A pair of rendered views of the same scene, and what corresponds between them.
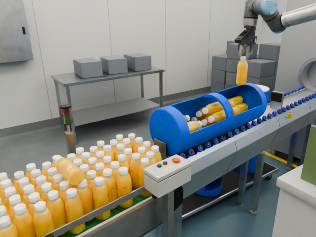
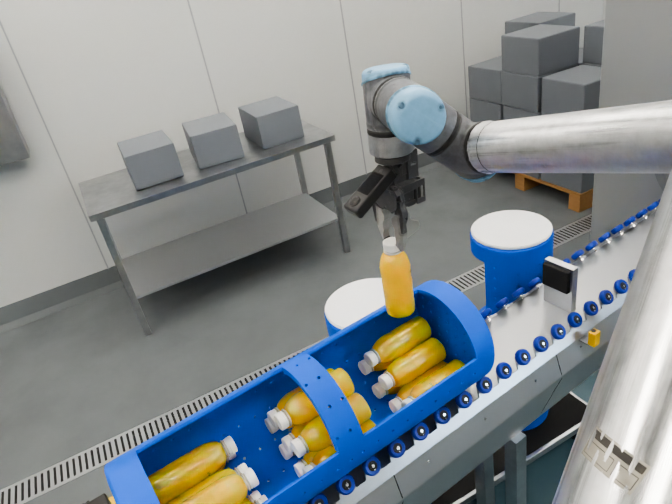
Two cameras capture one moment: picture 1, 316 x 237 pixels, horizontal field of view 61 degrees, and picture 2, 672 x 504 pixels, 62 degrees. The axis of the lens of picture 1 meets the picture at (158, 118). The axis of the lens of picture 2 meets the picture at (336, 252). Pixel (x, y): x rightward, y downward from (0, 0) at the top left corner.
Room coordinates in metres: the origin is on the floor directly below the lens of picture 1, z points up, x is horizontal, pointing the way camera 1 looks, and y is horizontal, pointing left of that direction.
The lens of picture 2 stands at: (0.80, -0.66, 2.03)
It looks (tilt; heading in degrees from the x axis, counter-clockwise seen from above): 29 degrees down; 11
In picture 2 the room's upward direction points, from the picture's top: 11 degrees counter-clockwise
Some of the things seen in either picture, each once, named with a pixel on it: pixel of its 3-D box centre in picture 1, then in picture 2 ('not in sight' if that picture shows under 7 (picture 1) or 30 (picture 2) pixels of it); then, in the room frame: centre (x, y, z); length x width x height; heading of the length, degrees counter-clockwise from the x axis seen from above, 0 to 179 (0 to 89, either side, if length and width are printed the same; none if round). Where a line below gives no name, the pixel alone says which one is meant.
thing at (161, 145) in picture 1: (161, 150); not in sight; (1.40, -0.01, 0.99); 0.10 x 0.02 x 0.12; 40
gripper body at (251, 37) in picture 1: (248, 35); (397, 179); (1.86, -0.61, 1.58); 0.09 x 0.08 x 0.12; 130
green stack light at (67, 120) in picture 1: (67, 118); not in sight; (1.43, 0.51, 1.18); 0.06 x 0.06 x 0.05
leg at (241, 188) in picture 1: (243, 177); (484, 473); (2.13, -0.77, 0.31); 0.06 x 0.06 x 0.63; 40
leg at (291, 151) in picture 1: (293, 145); not in sight; (2.75, -1.53, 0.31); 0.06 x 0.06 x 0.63; 40
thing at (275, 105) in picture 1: (276, 100); (558, 285); (2.25, -1.04, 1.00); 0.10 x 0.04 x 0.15; 40
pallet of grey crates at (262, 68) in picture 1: (247, 74); (557, 104); (5.29, -1.77, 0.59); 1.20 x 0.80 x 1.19; 33
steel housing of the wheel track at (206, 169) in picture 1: (256, 131); (496, 383); (2.07, -0.82, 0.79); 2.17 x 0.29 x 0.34; 130
